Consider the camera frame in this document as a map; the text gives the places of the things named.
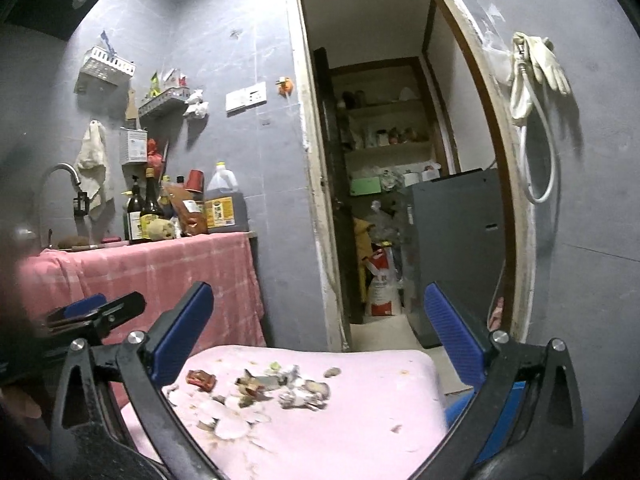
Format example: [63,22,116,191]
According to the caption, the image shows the white utensil box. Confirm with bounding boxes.
[119,128,148,166]

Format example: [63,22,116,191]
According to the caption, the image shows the person's left hand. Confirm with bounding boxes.
[1,388,42,419]

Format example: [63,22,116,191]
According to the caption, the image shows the grey wrapper pile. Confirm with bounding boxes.
[235,362,331,411]

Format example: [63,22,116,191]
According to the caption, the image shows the beige hanging towel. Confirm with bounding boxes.
[75,120,114,221]

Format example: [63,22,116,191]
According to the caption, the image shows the green box on shelf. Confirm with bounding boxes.
[349,177,382,196]

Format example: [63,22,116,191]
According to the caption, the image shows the large soy sauce jug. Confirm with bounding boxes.
[204,162,250,233]

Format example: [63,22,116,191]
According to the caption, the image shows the blue plastic bucket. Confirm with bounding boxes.
[444,381,528,466]

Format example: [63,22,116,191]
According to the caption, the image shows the wall spice shelf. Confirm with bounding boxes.
[138,68,191,118]

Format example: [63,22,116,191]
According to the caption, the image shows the brown shell scrap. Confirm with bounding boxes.
[323,367,342,378]

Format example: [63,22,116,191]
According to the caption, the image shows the orange wall hook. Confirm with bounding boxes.
[276,77,294,98]

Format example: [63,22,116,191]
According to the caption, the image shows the red cup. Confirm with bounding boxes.
[184,169,204,193]

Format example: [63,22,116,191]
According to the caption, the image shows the chrome kitchen faucet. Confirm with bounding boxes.
[36,162,90,248]

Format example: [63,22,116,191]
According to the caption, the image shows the brown sauce pouch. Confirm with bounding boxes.
[163,182,208,236]

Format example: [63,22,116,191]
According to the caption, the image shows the dark glass bottle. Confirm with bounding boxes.
[140,167,163,240]

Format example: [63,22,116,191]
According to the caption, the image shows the wooden door frame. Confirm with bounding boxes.
[286,0,536,352]

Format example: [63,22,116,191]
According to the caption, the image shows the white wall switch plate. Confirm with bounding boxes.
[224,81,267,114]

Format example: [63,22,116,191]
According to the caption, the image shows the grey washing machine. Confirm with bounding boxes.
[404,168,504,348]

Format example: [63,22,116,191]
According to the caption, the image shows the cream rubber gloves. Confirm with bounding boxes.
[509,32,572,126]

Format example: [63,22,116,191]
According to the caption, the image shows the red wrapper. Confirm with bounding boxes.
[186,370,217,393]

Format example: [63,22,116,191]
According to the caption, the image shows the pink cloth on table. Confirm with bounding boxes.
[119,343,449,480]

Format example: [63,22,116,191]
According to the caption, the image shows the white wall basket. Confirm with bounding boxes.
[79,46,136,86]

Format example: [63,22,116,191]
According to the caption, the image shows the white hose loop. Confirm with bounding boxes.
[516,58,558,205]

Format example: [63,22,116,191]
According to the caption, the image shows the white rag on wall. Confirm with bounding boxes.
[183,89,209,120]

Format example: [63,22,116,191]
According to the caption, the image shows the storage room shelf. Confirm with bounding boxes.
[330,56,454,179]

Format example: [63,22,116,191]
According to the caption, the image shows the red checked cloth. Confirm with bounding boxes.
[16,231,266,406]

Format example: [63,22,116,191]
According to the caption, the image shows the yellow bag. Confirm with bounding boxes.
[352,217,373,302]

